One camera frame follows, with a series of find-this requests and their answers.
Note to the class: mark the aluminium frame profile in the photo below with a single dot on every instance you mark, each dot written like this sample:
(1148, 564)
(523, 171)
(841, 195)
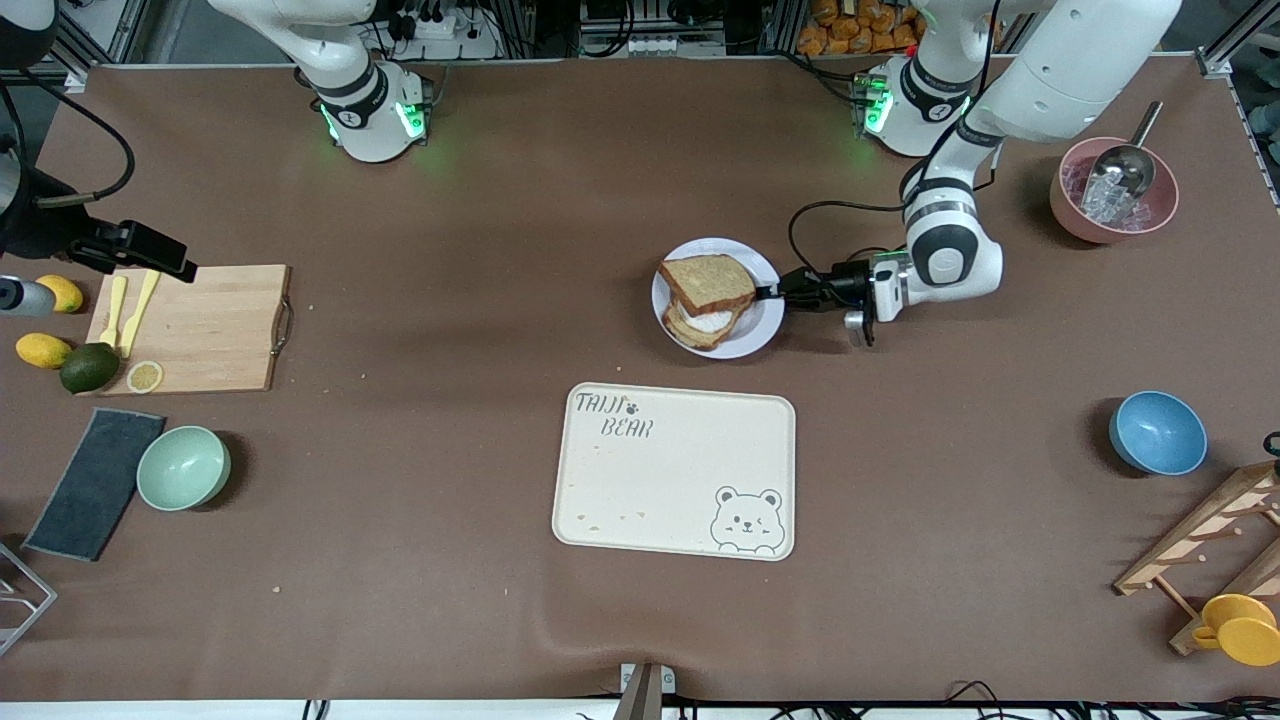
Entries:
(1220, 55)
(95, 40)

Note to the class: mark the clear ice cubes pile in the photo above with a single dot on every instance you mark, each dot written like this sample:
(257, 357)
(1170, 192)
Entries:
(1105, 205)

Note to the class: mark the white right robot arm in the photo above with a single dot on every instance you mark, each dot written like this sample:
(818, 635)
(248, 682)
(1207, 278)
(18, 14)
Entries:
(365, 110)

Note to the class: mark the cream bear print tray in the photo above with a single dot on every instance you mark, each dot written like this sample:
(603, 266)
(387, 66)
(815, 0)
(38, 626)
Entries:
(670, 470)

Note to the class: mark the lemon slice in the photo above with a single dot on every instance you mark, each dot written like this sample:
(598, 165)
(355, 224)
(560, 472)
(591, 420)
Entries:
(145, 377)

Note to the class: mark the round white plate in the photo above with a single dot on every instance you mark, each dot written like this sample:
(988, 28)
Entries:
(765, 320)

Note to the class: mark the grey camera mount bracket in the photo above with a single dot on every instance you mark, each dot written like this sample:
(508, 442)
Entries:
(640, 695)

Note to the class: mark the pink bowl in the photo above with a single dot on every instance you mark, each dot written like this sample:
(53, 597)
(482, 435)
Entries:
(1065, 215)

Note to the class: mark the fried egg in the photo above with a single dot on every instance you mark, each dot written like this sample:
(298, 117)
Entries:
(715, 322)

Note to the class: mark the plain brown bread slice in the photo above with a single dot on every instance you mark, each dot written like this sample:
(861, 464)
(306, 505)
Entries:
(705, 280)

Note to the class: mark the mint green bowl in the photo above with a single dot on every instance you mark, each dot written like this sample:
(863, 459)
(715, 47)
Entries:
(183, 468)

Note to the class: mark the wooden cutting board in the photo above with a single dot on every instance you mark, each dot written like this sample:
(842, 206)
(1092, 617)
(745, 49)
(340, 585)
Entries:
(215, 330)

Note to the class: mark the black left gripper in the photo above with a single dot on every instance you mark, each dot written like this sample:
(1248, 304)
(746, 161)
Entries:
(848, 282)

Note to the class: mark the blue bowl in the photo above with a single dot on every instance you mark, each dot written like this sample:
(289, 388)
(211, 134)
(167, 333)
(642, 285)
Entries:
(1158, 433)

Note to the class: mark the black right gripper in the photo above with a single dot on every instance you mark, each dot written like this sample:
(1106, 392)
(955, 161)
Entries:
(42, 232)

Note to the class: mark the pile of orange buns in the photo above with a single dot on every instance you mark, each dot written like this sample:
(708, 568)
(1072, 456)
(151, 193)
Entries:
(860, 25)

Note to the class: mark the dark grey cloth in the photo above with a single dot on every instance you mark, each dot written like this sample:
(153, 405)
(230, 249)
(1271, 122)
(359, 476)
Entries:
(95, 485)

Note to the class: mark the yellow plastic knife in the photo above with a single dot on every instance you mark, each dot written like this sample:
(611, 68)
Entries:
(135, 320)

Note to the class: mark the yellow lemon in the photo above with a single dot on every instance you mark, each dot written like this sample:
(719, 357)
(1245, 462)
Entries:
(68, 295)
(42, 351)

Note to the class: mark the white power strip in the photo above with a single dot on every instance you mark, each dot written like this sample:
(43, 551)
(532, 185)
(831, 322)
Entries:
(440, 30)

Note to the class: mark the yellow plastic fork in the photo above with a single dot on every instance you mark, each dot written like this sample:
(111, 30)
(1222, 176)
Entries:
(115, 315)

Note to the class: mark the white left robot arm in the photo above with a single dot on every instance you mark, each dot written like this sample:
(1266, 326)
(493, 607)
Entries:
(1070, 70)

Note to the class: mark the green avocado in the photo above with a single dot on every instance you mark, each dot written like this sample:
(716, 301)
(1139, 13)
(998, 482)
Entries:
(90, 368)

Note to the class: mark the yellow cup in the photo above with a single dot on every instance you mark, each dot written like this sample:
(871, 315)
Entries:
(1245, 630)

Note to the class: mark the bread slice under egg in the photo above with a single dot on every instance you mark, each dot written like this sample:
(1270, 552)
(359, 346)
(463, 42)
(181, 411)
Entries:
(705, 340)

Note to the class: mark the wooden peg rack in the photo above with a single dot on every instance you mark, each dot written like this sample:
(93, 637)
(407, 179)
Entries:
(1200, 525)

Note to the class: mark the metal scoop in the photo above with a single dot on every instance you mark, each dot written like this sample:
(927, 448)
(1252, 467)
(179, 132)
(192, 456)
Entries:
(1125, 165)

